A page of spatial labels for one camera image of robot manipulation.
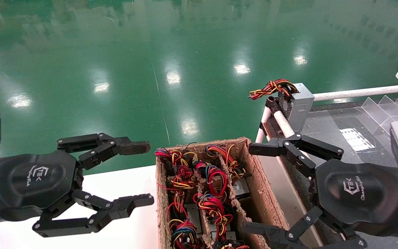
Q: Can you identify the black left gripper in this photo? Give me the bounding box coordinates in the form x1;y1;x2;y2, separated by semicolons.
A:
0;132;154;238

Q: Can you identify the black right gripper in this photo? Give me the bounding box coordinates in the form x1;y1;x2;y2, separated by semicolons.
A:
240;133;398;249

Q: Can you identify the grey power supply with wires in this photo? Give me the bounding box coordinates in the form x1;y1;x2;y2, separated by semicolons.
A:
216;240;251;249
193;161;229;199
205;144;253;200
249;79;315;133
194;193;236;242
166;201;205;249
155;148;198;194

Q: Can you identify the brown cardboard box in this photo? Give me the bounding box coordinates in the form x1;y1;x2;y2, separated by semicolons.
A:
155;137;291;249

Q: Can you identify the black pipe joint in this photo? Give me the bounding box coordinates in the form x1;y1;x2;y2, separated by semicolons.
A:
266;96;282;116

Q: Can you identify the long white horizontal pipe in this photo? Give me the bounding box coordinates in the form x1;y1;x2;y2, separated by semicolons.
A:
313;83;398;102

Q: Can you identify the clear acrylic divider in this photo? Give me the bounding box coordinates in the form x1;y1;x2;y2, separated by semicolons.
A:
360;93;398;136

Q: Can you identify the white slanted frame pipe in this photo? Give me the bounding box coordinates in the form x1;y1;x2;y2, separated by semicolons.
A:
272;109;312;159

